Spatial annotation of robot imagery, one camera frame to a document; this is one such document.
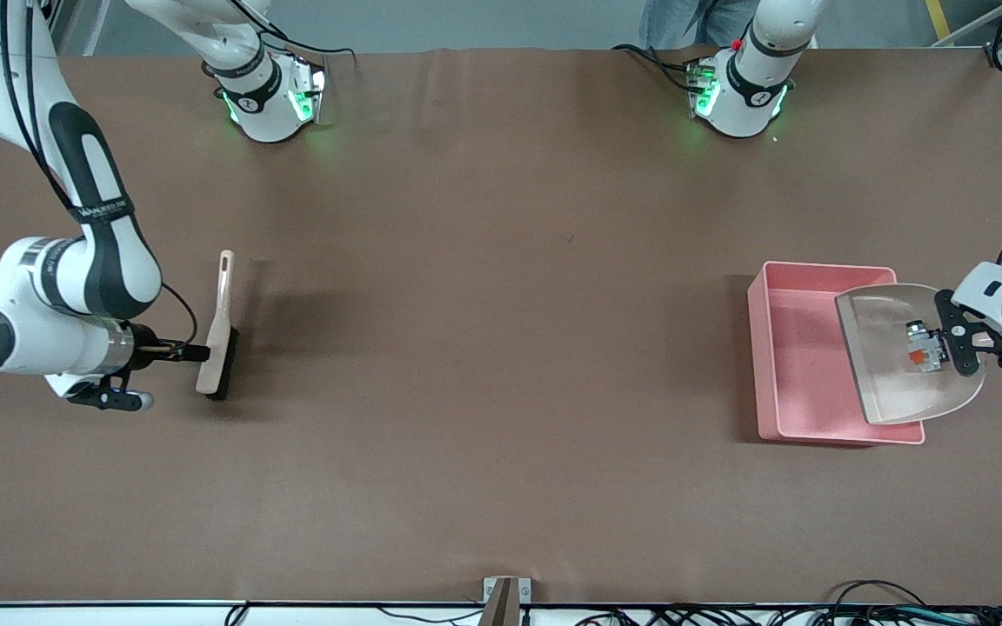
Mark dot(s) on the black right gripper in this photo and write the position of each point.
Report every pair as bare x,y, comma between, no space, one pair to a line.
145,341

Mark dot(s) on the beige brush with black bristles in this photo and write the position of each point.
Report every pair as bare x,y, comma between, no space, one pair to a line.
226,296

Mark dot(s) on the brown-orange cylindrical electronic part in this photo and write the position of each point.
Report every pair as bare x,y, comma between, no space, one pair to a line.
915,357

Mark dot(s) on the small grey orange debris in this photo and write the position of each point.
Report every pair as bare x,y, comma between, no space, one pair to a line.
918,332

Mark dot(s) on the translucent beige plastic dustpan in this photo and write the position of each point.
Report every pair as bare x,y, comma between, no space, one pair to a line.
884,382

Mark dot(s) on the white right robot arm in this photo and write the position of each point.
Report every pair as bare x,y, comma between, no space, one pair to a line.
92,261

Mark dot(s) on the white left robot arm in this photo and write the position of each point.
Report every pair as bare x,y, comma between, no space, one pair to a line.
749,96

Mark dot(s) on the pink plastic bin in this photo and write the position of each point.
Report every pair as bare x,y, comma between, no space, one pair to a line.
801,348

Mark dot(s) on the grey metal bracket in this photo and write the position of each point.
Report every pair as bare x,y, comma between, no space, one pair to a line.
492,591

